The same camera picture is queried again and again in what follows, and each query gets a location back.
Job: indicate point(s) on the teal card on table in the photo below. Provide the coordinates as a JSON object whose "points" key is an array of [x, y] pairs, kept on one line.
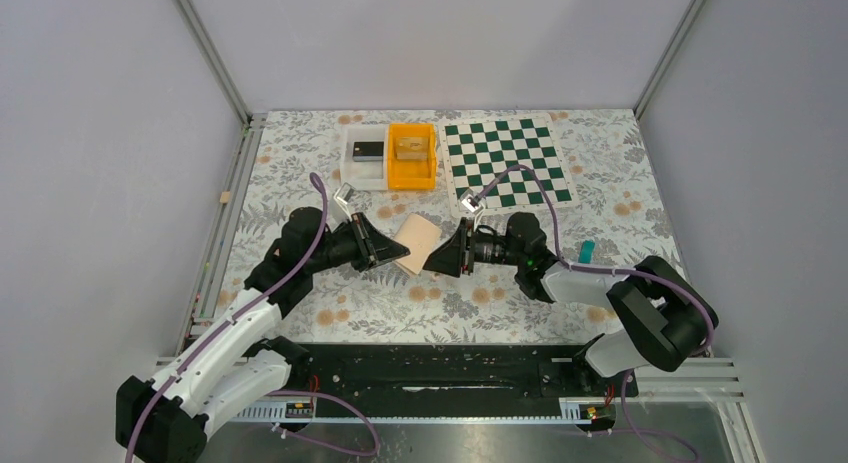
{"points": [[586, 252]]}

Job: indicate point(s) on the black box in white bin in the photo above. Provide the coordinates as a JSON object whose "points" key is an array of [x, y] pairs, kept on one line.
{"points": [[368, 151]]}

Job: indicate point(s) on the wooden block in orange bin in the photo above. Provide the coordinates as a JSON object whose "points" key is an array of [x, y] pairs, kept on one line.
{"points": [[411, 148]]}

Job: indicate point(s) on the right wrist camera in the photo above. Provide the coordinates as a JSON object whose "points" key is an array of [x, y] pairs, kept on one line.
{"points": [[472, 204]]}

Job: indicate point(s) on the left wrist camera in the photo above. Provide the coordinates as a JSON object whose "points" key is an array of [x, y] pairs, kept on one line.
{"points": [[339, 204]]}

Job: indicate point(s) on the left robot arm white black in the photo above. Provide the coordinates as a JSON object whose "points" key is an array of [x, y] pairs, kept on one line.
{"points": [[171, 416]]}

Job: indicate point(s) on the white plastic bin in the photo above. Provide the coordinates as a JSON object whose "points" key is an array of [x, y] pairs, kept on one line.
{"points": [[370, 176]]}

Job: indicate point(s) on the beige leather card holder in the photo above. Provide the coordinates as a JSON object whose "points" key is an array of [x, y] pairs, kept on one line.
{"points": [[420, 236]]}

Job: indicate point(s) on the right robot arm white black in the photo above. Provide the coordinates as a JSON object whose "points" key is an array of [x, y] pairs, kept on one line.
{"points": [[664, 321]]}

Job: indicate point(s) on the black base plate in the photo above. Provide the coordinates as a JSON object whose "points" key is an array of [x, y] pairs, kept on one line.
{"points": [[426, 381]]}

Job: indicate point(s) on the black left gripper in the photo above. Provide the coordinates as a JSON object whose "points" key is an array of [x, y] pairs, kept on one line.
{"points": [[361, 242]]}

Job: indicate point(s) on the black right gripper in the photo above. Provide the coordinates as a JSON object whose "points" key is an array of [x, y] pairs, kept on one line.
{"points": [[467, 247]]}

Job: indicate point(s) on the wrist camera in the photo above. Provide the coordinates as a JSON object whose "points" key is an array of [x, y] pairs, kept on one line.
{"points": [[339, 204], [472, 204]]}

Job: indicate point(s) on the orange plastic bin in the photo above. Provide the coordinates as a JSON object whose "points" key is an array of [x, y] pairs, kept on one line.
{"points": [[411, 175]]}

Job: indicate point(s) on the green white chessboard mat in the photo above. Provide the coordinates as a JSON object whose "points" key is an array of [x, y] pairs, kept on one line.
{"points": [[476, 150]]}

